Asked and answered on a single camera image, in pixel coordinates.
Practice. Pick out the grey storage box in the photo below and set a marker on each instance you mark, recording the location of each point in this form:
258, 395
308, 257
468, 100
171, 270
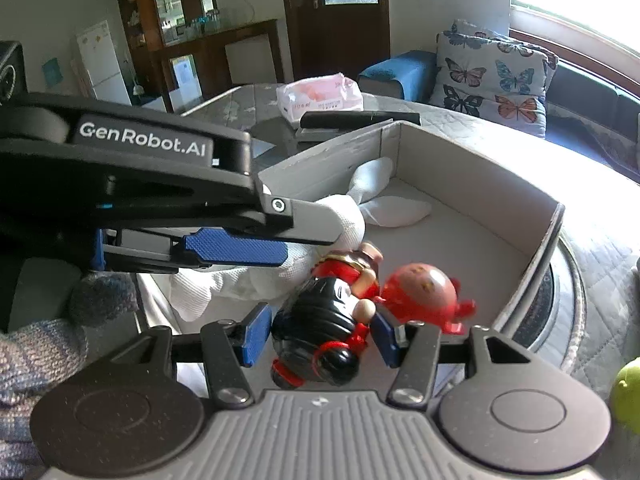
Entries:
415, 194

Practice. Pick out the red round pig toy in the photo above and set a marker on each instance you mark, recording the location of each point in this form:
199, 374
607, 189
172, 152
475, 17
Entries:
421, 292

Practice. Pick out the white refrigerator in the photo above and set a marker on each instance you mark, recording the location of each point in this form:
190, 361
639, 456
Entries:
100, 64

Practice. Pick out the brown wooden door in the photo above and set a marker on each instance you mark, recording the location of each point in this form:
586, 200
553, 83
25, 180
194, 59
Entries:
336, 36

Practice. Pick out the black red doll toy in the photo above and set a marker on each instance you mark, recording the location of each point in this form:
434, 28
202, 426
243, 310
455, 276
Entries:
321, 330

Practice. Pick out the blue sofa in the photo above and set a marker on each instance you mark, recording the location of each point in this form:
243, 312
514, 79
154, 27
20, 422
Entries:
585, 113

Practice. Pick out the round black turntable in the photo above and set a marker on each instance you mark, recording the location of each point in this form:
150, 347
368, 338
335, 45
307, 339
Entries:
555, 322

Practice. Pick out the brown display cabinet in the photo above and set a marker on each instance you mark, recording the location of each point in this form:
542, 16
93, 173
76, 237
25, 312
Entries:
179, 45

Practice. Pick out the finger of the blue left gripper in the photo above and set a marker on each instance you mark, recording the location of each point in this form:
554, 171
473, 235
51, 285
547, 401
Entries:
216, 246

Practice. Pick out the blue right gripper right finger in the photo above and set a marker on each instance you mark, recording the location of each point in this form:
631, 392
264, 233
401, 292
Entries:
389, 336

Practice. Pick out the pink tissue pack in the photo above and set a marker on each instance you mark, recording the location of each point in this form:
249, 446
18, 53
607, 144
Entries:
330, 93

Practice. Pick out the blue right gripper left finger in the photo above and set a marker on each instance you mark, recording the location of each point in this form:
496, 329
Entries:
255, 332

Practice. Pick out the green round alien toy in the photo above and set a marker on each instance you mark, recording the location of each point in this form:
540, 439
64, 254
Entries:
625, 396

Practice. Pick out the butterfly print pillow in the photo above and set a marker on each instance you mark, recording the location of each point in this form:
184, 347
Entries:
494, 77

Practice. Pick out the grey knit gloved hand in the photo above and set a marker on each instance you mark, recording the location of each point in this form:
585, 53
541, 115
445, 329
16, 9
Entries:
41, 355

